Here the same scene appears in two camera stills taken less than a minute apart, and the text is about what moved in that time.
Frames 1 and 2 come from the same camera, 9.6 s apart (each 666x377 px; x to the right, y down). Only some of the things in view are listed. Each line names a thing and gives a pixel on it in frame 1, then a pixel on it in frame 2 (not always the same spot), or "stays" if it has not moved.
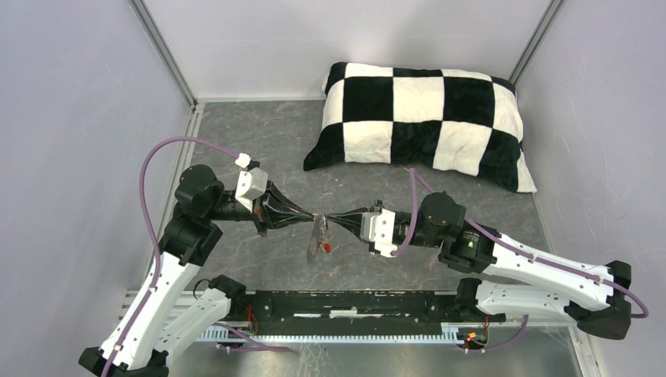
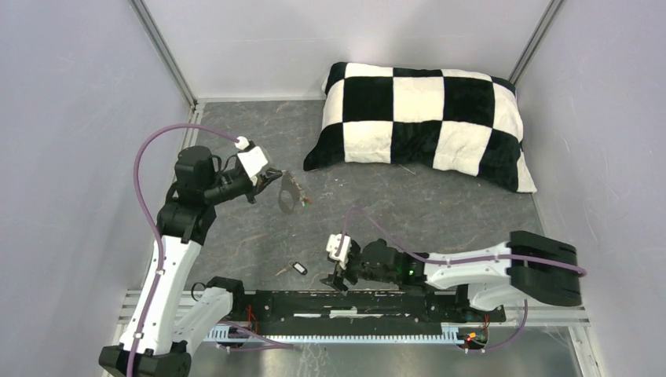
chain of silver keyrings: x=323 y=231 to x=301 y=196
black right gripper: x=352 y=220 to x=338 y=281
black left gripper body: x=260 y=212 to x=255 y=189
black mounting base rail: x=283 y=312 stays
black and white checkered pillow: x=454 y=122 stays
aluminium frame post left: x=158 y=39 stays
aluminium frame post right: x=536 y=41 stays
